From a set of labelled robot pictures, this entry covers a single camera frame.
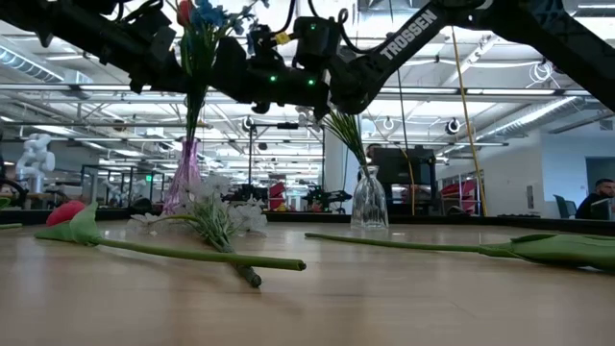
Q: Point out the small green object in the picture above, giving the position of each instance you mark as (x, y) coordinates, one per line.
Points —
(4, 203)

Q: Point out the red artificial tulip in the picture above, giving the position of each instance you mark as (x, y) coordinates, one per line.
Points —
(65, 212)
(184, 13)

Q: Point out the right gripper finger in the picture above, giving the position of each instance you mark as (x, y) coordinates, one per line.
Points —
(233, 65)

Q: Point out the white artificial tulip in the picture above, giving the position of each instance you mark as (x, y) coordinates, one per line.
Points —
(552, 247)

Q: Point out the white robot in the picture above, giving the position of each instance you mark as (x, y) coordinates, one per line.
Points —
(36, 158)

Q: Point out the clear glass vase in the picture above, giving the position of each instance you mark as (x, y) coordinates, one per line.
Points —
(369, 202)

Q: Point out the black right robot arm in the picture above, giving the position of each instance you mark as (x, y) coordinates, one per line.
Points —
(408, 33)

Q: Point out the red rack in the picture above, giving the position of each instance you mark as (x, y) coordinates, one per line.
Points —
(459, 190)

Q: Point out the pink glass vase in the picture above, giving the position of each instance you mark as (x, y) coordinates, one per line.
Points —
(185, 182)

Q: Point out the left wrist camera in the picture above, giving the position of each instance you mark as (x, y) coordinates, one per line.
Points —
(154, 29)

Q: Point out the black background robot arm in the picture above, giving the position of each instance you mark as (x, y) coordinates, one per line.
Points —
(327, 197)

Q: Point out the black framed enclosure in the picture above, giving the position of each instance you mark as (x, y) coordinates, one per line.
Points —
(115, 166)

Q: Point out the black aluminium table frame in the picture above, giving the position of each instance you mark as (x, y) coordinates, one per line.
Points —
(480, 221)

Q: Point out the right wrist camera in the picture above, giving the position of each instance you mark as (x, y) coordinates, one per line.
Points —
(314, 43)

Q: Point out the person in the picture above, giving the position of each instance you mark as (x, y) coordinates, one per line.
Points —
(596, 202)

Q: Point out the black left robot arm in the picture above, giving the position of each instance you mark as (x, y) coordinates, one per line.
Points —
(72, 29)

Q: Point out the grey office chair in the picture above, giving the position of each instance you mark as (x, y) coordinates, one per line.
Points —
(563, 206)

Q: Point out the black gantry frame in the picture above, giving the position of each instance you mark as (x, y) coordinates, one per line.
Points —
(287, 126)

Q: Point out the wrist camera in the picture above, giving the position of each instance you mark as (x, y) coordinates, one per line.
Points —
(314, 43)
(154, 29)

